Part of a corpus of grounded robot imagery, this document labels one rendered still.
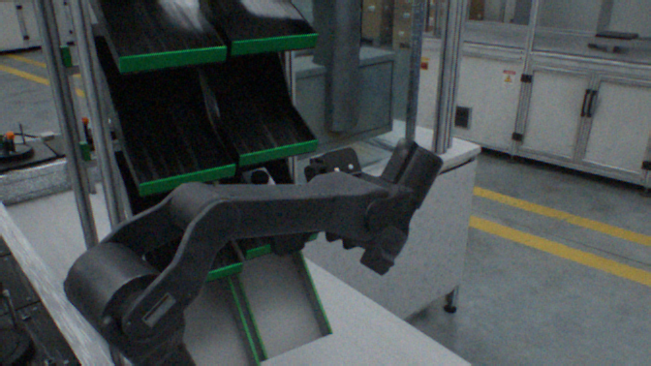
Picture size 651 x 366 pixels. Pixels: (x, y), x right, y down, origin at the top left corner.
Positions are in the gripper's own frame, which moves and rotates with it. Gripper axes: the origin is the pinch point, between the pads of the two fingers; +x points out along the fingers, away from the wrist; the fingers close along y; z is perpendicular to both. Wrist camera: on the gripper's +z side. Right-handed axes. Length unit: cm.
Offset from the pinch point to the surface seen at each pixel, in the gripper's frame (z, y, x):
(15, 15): 159, 3, 940
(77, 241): -21, 27, 102
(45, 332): -23, 38, 46
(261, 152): 7.7, 3.2, 8.6
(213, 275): -8.8, 13.3, 10.4
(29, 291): -19, 40, 62
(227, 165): 7.0, 8.5, 8.7
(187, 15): 28.2, 9.0, 12.1
